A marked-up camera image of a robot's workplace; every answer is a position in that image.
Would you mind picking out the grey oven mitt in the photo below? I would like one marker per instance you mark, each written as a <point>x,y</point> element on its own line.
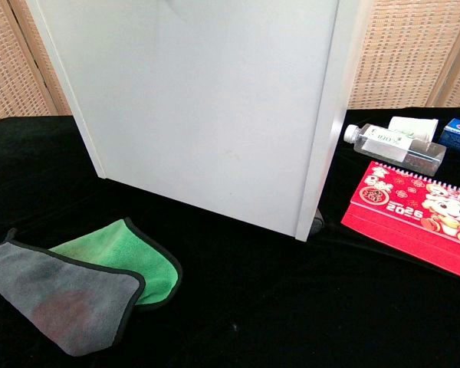
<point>61,291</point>

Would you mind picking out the white cabinet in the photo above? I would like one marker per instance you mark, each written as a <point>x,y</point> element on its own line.
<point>195,115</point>

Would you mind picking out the red 2026 desk calendar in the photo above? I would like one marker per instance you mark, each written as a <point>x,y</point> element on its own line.
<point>406,218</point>

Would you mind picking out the woven rattan folding screen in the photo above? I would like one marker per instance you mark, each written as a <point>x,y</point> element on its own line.
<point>398,50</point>

